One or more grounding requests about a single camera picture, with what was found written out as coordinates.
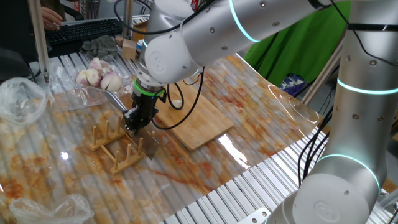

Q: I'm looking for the bare person hand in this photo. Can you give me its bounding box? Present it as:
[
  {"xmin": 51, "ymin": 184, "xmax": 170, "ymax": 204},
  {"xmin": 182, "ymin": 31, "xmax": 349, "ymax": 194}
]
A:
[{"xmin": 41, "ymin": 6, "xmax": 64, "ymax": 31}]

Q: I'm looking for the person torso black shirt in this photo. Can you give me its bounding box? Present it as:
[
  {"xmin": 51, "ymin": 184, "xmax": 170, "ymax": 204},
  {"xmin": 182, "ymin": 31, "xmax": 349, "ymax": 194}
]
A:
[{"xmin": 0, "ymin": 0, "xmax": 40, "ymax": 82}]

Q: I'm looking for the crumpled clear plastic bag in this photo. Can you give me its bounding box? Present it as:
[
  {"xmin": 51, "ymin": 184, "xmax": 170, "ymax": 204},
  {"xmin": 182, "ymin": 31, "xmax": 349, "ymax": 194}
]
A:
[{"xmin": 0, "ymin": 77, "xmax": 49, "ymax": 128}]

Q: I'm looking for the steel cleaver knife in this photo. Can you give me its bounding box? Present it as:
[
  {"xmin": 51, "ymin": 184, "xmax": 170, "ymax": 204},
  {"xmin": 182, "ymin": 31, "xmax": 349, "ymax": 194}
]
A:
[{"xmin": 102, "ymin": 89, "xmax": 160, "ymax": 161}]

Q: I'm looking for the peeled purple white onion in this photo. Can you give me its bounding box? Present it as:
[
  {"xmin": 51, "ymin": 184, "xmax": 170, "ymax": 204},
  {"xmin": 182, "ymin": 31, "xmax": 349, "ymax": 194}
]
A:
[
  {"xmin": 99, "ymin": 60, "xmax": 112, "ymax": 75},
  {"xmin": 88, "ymin": 57, "xmax": 103, "ymax": 71},
  {"xmin": 76, "ymin": 68, "xmax": 103, "ymax": 88},
  {"xmin": 99, "ymin": 71, "xmax": 124, "ymax": 92}
]

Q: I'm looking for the plastic bag with meat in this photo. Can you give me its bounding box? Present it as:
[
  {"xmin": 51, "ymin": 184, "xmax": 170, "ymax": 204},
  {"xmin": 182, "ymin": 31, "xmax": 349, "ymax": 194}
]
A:
[{"xmin": 8, "ymin": 194, "xmax": 95, "ymax": 224}]

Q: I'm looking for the grey cloth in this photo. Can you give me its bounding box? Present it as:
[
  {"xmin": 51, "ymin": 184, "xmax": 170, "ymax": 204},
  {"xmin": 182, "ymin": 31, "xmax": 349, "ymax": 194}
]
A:
[{"xmin": 80, "ymin": 34, "xmax": 119, "ymax": 60}]

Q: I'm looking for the green cloth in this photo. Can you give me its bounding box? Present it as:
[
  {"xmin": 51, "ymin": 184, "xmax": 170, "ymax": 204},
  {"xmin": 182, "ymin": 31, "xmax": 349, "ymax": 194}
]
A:
[{"xmin": 243, "ymin": 0, "xmax": 352, "ymax": 88}]

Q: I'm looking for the long black gripper cable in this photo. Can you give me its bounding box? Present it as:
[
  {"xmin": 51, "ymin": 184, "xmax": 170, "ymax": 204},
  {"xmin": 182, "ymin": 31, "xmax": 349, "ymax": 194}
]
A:
[{"xmin": 150, "ymin": 70, "xmax": 205, "ymax": 131}]

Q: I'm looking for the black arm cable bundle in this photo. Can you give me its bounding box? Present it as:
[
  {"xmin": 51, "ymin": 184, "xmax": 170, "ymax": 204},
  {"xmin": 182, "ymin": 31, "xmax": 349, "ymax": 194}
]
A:
[{"xmin": 297, "ymin": 105, "xmax": 334, "ymax": 187}]

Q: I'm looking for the aluminium frame post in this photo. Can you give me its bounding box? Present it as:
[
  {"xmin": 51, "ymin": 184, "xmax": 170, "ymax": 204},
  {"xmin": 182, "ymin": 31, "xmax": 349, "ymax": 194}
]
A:
[
  {"xmin": 300, "ymin": 40, "xmax": 345, "ymax": 106},
  {"xmin": 122, "ymin": 0, "xmax": 135, "ymax": 40},
  {"xmin": 28, "ymin": 0, "xmax": 50, "ymax": 84}
]

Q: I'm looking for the taped cardboard box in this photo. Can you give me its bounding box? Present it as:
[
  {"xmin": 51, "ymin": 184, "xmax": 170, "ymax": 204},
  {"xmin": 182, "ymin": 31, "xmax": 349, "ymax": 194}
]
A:
[{"xmin": 132, "ymin": 20, "xmax": 149, "ymax": 43}]

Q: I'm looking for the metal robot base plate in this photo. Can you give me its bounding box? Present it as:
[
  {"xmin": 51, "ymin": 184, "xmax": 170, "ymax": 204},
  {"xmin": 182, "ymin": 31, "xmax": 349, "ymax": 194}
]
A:
[{"xmin": 238, "ymin": 207, "xmax": 272, "ymax": 224}]

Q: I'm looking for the bamboo cutting board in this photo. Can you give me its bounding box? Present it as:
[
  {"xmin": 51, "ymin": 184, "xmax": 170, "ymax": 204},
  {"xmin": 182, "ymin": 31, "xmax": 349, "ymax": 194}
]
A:
[{"xmin": 154, "ymin": 81, "xmax": 234, "ymax": 152}]

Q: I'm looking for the blue white patterned bag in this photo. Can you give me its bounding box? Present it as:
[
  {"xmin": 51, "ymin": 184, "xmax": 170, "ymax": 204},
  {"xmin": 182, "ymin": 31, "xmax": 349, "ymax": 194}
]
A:
[{"xmin": 278, "ymin": 73, "xmax": 308, "ymax": 97}]

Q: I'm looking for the clear plastic bag with onions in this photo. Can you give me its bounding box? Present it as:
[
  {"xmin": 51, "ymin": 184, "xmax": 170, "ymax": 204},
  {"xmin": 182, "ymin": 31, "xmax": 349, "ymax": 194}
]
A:
[{"xmin": 48, "ymin": 55, "xmax": 141, "ymax": 110}]

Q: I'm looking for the wooden peg rack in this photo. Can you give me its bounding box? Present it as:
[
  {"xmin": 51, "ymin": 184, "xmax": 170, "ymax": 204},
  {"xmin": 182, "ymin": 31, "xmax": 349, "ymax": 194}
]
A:
[{"xmin": 89, "ymin": 114, "xmax": 156, "ymax": 175}]

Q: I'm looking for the marble pattern plastic mat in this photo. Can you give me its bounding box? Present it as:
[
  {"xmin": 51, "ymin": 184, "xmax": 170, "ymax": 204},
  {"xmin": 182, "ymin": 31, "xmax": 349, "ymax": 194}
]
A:
[{"xmin": 0, "ymin": 52, "xmax": 324, "ymax": 224}]

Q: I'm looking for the black computer keyboard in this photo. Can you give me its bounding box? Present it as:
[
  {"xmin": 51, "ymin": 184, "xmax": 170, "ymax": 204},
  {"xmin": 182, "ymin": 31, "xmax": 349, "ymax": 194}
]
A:
[{"xmin": 44, "ymin": 18, "xmax": 124, "ymax": 46}]

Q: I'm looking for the short looped black cable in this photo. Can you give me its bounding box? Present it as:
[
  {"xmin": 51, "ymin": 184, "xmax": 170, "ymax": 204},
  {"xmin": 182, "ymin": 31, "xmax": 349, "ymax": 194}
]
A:
[{"xmin": 167, "ymin": 82, "xmax": 185, "ymax": 111}]

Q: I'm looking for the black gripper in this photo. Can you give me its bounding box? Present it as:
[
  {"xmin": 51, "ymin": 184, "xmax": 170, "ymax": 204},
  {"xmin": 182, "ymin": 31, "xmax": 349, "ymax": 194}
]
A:
[{"xmin": 124, "ymin": 91, "xmax": 164, "ymax": 134}]

